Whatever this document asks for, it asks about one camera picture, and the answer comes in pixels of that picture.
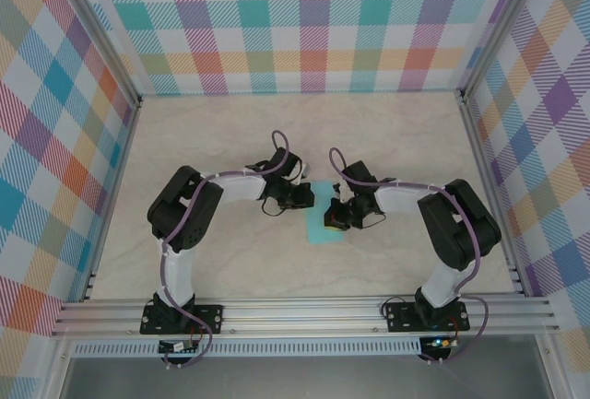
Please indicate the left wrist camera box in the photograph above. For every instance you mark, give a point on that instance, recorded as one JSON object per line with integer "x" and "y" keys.
{"x": 304, "y": 171}

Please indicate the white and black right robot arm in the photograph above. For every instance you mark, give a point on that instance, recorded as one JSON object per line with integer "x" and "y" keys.
{"x": 438, "y": 286}

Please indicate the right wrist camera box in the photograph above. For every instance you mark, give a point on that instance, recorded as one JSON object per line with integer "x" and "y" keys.
{"x": 340, "y": 191}

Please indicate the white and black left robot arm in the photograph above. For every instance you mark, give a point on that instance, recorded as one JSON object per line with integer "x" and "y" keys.
{"x": 177, "y": 279}

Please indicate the aluminium side rail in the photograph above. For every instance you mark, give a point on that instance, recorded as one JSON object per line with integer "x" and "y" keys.
{"x": 115, "y": 196}
{"x": 477, "y": 141}

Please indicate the aluminium mounting rail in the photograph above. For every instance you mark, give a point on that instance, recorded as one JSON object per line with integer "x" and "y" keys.
{"x": 299, "y": 316}

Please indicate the light blue paper sheet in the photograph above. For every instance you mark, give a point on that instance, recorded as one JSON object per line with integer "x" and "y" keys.
{"x": 318, "y": 231}

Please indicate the aluminium frame post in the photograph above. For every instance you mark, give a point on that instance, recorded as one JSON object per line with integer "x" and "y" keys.
{"x": 502, "y": 26}
{"x": 99, "y": 35}

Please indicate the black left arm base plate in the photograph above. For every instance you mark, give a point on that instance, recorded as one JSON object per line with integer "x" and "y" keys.
{"x": 209, "y": 318}

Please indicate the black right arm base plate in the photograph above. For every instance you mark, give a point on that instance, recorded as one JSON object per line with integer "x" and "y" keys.
{"x": 401, "y": 316}

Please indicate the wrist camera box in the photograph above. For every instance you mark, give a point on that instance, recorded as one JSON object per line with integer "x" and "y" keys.
{"x": 340, "y": 191}
{"x": 304, "y": 171}

